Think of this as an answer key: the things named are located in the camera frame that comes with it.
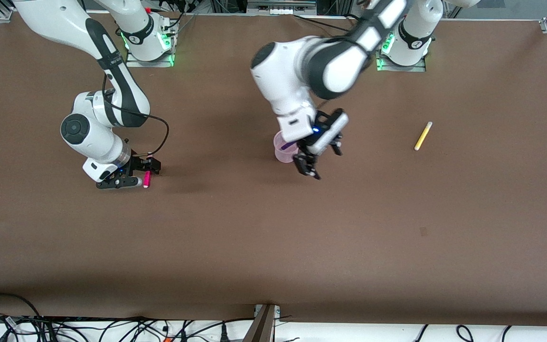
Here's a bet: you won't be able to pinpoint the yellow pen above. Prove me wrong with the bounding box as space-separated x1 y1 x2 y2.
414 121 433 152

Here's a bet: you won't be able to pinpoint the black base cable bundle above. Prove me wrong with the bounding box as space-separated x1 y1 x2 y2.
162 0 198 36

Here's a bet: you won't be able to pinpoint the thick black arced cable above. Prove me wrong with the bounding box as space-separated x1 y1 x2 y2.
0 293 42 318

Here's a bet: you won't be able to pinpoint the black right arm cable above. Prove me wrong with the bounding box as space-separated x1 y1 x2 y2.
103 76 170 157

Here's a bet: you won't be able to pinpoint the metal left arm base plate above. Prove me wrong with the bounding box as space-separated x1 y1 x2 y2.
377 43 427 73

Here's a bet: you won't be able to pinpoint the long black table cable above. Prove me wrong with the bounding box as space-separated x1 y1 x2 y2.
294 14 351 33

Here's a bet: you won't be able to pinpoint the grey metal table bracket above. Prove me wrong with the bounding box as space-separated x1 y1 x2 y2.
243 304 281 342

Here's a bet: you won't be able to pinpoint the tangled black floor cables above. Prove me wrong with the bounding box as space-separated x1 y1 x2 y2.
0 313 255 342

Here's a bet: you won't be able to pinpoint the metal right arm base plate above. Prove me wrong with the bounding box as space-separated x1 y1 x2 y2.
125 28 175 68

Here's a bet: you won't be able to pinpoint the white power strip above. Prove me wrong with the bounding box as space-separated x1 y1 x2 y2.
246 0 317 15

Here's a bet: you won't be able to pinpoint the pink cup holder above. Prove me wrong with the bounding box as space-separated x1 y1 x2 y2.
273 130 301 164

